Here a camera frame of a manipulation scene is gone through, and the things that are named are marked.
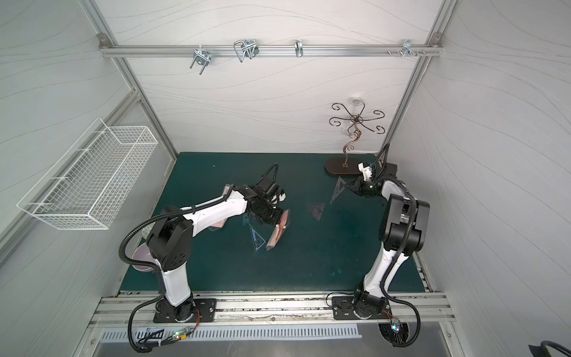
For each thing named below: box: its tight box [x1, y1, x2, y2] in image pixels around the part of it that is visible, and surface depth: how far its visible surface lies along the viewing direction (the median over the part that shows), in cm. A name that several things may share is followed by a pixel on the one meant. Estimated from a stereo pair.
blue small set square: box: [249, 226, 267, 253], surface depth 92 cm
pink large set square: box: [329, 175, 347, 205], surface depth 100 cm
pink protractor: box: [310, 203, 326, 221], surface depth 100 cm
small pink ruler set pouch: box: [266, 208, 291, 251], surface depth 88 cm
